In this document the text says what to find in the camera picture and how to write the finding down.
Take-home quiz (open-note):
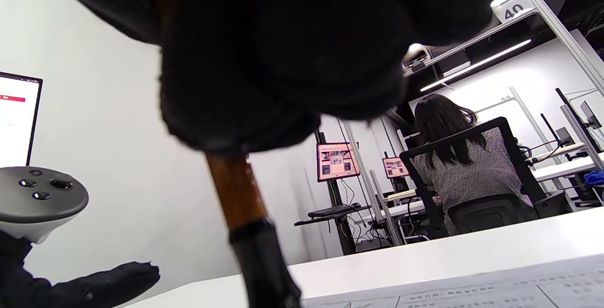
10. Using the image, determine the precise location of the black mesh office chair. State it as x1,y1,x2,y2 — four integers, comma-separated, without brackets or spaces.
399,117,570,241

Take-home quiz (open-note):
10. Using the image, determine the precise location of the person's left hand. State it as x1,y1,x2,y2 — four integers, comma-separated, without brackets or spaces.
0,230,161,308

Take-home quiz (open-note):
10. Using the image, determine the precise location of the grey water writing practice cloth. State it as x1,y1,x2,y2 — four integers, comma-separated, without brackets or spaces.
302,254,604,308

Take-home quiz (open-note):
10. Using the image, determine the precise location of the small pink screen monitor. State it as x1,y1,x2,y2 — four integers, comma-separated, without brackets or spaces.
382,156,410,180

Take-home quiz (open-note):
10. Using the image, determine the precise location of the aluminium frame post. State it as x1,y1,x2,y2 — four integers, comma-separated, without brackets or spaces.
341,118,403,246
531,0,604,96

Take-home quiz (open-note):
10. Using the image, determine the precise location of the white screen monitor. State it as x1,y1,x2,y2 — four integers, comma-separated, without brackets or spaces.
0,71,44,169

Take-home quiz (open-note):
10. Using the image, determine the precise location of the large pink screen monitor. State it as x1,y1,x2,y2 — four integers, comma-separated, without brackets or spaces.
316,142,361,183

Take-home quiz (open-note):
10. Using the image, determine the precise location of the black monitor stand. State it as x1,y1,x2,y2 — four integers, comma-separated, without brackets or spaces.
294,131,373,257

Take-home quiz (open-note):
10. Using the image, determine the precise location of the dark grey handheld controller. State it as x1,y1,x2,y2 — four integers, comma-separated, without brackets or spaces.
0,166,90,245

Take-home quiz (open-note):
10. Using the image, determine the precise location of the person's right hand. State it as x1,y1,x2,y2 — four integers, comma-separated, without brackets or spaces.
38,0,503,156

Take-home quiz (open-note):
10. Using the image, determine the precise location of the brown handled Chinese brush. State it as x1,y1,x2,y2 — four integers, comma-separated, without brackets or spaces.
205,151,302,308

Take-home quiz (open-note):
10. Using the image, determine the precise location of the white background desk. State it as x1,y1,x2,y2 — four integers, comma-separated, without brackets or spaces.
532,156,604,183

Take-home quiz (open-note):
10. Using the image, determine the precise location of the black keyboard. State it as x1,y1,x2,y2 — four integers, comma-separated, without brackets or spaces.
308,203,362,219

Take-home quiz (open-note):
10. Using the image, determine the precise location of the white sign plate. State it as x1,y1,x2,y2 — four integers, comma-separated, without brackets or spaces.
492,0,538,25

